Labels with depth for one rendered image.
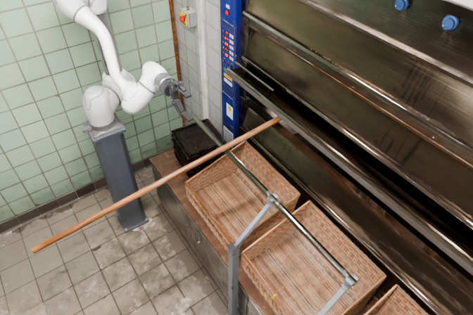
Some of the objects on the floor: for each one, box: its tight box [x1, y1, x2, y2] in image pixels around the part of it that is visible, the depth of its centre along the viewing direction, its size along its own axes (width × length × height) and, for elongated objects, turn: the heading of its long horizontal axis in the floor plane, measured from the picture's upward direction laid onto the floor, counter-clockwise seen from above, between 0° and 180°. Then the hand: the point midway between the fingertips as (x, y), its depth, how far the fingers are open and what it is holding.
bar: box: [192, 115, 358, 315], centre depth 210 cm, size 31×127×118 cm, turn 34°
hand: (188, 107), depth 169 cm, fingers open, 13 cm apart
